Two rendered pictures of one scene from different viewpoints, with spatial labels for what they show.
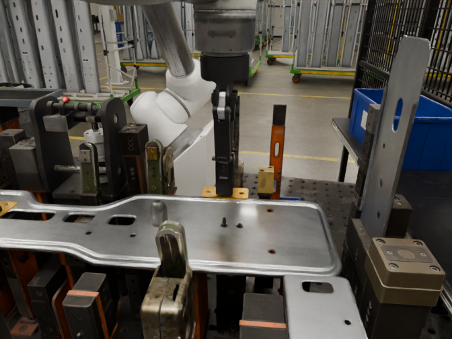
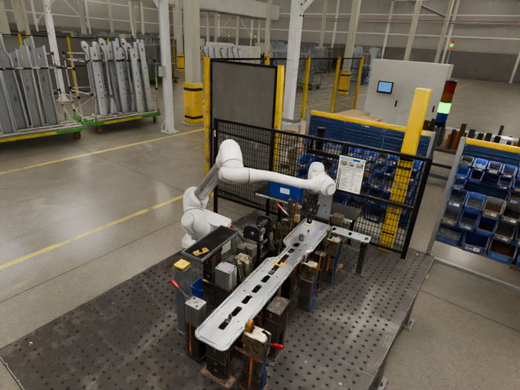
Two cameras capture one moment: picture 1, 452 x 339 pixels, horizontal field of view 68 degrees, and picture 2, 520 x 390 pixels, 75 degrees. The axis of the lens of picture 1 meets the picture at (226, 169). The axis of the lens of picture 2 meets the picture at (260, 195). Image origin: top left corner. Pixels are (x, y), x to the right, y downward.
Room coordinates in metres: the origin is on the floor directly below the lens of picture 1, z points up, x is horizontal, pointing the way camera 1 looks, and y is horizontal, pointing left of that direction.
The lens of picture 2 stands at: (0.03, 2.12, 2.24)
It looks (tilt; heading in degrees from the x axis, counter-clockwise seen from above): 24 degrees down; 293
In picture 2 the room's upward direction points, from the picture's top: 4 degrees clockwise
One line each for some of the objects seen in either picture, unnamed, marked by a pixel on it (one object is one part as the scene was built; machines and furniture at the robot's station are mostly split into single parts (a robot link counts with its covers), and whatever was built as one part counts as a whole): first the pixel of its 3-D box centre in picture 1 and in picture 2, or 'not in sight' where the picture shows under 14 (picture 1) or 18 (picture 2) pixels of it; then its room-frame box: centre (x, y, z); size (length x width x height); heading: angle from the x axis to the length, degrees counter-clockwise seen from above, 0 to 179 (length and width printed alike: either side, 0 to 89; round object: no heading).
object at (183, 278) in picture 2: not in sight; (183, 299); (0.95, 0.93, 0.92); 0.08 x 0.08 x 0.44; 85
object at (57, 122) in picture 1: (93, 190); (258, 253); (0.77, 0.35, 0.94); 0.18 x 0.13 x 0.49; 85
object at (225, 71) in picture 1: (224, 83); (313, 198); (0.53, 0.00, 1.27); 0.08 x 0.07 x 0.09; 175
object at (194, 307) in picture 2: not in sight; (196, 330); (0.79, 1.04, 0.88); 0.11 x 0.10 x 0.36; 175
